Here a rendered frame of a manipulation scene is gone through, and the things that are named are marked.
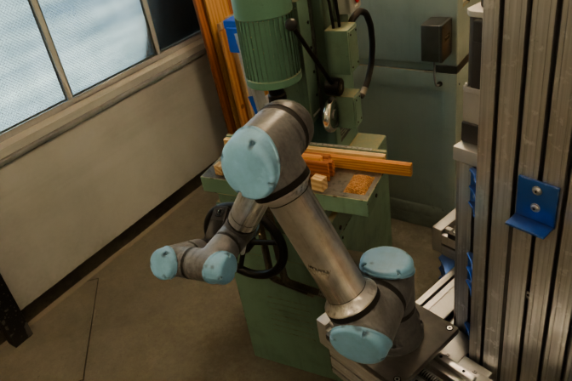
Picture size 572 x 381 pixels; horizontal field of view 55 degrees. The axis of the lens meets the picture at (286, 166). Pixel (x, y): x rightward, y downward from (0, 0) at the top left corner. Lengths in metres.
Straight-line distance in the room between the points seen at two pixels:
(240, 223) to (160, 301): 1.60
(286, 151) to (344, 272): 0.26
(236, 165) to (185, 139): 2.46
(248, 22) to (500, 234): 0.91
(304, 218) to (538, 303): 0.50
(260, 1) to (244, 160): 0.74
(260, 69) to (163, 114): 1.65
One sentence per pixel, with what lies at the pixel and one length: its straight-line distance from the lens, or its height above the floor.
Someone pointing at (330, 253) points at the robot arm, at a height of 1.18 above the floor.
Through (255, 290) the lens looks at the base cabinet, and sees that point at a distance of 2.14.
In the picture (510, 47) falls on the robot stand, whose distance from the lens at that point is 0.98.
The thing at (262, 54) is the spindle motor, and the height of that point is 1.32.
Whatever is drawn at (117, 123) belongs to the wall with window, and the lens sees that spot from 3.04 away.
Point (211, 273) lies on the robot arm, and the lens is 1.25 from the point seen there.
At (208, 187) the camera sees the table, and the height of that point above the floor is 0.86.
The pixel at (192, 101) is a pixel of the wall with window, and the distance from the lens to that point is 3.41.
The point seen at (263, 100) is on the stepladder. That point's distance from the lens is 2.71.
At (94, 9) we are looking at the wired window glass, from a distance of 3.01.
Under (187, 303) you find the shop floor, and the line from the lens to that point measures 2.78.
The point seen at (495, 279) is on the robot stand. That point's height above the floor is 1.01.
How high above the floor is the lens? 1.85
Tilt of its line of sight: 31 degrees down
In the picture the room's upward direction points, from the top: 10 degrees counter-clockwise
